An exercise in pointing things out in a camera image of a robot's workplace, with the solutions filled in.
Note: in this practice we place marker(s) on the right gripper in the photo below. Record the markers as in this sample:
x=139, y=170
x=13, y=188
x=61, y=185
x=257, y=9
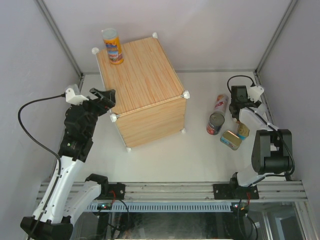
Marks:
x=256, y=104

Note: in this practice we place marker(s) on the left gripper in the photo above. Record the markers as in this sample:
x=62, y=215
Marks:
x=106, y=98

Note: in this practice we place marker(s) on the pink red porridge can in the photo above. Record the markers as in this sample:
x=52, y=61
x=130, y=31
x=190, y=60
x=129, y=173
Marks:
x=221, y=104

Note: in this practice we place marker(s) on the yellow porridge can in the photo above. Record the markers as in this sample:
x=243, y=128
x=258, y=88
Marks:
x=113, y=47

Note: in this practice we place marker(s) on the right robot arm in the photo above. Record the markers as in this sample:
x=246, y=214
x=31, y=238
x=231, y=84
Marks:
x=272, y=154

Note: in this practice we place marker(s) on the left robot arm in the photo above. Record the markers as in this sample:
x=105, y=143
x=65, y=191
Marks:
x=55, y=217

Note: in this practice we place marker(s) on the pink porridge can clear lid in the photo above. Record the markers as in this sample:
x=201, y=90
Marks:
x=261, y=111

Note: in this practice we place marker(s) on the dark tomato tin can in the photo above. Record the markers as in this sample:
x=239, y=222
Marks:
x=215, y=123

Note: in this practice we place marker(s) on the rectangular blue gold tin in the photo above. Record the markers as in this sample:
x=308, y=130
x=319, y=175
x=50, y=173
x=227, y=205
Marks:
x=242, y=131

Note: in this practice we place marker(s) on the flat rectangular fish tin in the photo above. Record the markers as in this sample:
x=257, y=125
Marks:
x=231, y=140

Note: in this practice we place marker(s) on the wooden cube cabinet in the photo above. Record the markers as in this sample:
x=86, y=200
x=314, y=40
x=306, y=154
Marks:
x=150, y=98

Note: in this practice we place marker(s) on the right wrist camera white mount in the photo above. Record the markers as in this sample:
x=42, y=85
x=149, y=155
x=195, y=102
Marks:
x=255, y=92

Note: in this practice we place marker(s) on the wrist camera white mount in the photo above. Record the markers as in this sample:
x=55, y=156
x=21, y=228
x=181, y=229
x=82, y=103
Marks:
x=255, y=92
x=73, y=96

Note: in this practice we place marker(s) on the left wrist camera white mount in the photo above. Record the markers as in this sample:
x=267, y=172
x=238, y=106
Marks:
x=73, y=96

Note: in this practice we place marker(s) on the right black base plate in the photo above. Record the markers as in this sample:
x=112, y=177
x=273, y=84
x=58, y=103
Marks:
x=224, y=191

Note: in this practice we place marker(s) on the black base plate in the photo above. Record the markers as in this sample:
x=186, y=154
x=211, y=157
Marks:
x=113, y=191
x=224, y=191

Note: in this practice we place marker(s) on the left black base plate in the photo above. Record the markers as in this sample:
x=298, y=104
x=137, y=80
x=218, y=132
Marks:
x=113, y=191

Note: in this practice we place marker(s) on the aluminium mounting rail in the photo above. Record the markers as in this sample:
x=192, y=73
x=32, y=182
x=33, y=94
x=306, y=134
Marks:
x=269, y=191

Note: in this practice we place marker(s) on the blue slotted cable duct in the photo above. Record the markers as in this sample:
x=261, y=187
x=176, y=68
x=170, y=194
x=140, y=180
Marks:
x=160, y=207

